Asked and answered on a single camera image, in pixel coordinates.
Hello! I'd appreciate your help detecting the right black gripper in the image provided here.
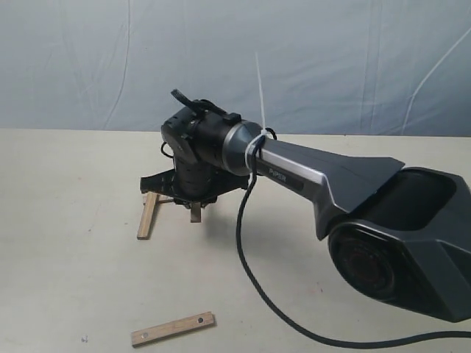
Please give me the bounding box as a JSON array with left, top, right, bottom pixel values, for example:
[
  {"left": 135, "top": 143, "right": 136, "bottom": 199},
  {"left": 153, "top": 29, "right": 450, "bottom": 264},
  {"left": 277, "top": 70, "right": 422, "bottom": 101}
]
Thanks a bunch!
[{"left": 140, "top": 108, "right": 247, "bottom": 218}]

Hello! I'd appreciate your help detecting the wooden stick with holes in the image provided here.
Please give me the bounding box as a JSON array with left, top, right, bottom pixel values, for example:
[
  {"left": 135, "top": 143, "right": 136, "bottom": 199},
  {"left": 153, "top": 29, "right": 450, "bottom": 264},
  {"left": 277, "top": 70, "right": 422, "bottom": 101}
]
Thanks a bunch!
[
  {"left": 131, "top": 311, "right": 216, "bottom": 348},
  {"left": 156, "top": 197, "right": 175, "bottom": 204}
]

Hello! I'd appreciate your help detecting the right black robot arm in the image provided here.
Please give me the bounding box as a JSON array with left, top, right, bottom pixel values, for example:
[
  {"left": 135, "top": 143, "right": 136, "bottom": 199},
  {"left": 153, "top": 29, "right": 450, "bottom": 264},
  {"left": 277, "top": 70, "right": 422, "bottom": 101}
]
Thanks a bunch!
[{"left": 140, "top": 108, "right": 470, "bottom": 322}]

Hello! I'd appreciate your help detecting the blue-grey backdrop cloth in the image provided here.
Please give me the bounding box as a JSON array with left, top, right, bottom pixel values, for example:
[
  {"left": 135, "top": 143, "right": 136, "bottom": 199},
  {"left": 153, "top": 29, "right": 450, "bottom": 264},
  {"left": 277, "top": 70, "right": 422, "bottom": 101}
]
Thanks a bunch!
[{"left": 1, "top": 1, "right": 470, "bottom": 136}]

